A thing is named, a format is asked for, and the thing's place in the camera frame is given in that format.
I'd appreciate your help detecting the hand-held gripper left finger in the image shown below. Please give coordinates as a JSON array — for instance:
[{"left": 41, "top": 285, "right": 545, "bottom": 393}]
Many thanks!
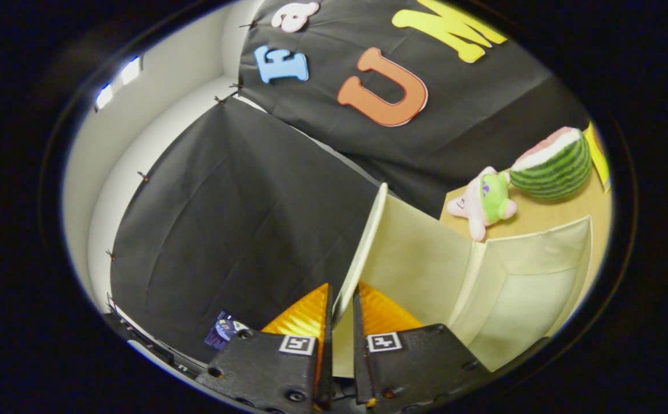
[{"left": 196, "top": 283, "right": 335, "bottom": 414}]

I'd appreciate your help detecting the blue printed card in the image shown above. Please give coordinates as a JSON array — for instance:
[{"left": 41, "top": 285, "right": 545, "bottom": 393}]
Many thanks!
[{"left": 205, "top": 310, "right": 248, "bottom": 350}]

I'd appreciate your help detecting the beige fabric storage box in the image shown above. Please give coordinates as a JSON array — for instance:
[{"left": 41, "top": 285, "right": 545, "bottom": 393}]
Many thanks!
[{"left": 331, "top": 183, "right": 593, "bottom": 377}]

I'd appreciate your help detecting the pink star plush toy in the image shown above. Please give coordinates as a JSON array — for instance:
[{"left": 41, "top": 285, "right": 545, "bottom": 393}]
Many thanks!
[{"left": 447, "top": 166, "right": 517, "bottom": 242}]

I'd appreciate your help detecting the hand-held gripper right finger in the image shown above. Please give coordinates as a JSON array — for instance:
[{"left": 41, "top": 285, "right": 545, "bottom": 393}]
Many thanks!
[{"left": 352, "top": 282, "right": 493, "bottom": 412}]

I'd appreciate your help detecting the black backdrop cloth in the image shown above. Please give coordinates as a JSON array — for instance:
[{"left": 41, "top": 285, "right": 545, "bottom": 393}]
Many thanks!
[{"left": 110, "top": 0, "right": 593, "bottom": 363}]

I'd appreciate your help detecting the watermelon slice plush toy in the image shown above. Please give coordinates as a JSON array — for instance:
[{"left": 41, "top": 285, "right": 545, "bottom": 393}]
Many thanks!
[{"left": 509, "top": 126, "right": 592, "bottom": 201}]

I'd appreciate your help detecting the yellow book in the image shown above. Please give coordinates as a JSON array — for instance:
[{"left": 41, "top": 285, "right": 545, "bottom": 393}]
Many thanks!
[{"left": 584, "top": 122, "right": 612, "bottom": 193}]

